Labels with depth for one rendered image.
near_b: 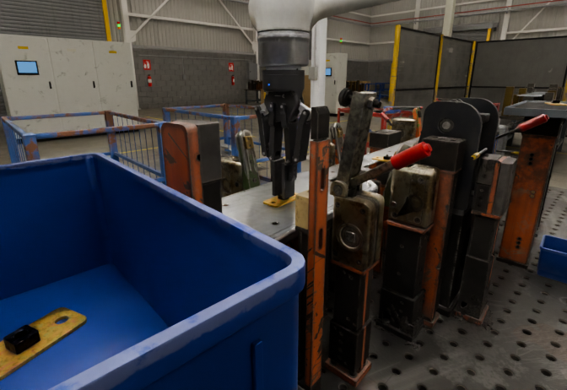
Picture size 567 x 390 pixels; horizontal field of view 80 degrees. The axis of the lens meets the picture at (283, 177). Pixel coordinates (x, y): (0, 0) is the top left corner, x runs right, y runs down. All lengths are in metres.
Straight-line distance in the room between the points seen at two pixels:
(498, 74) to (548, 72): 0.84
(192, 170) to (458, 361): 0.68
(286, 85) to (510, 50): 8.19
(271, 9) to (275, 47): 0.06
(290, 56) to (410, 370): 0.62
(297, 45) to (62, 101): 7.96
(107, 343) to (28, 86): 8.06
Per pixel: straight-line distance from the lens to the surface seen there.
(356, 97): 0.52
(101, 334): 0.34
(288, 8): 0.59
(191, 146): 0.29
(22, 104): 8.31
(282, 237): 0.52
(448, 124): 0.78
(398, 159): 0.51
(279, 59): 0.58
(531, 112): 0.99
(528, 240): 1.21
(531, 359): 0.90
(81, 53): 8.55
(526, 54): 8.62
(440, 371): 0.80
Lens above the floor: 1.23
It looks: 16 degrees down
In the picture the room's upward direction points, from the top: straight up
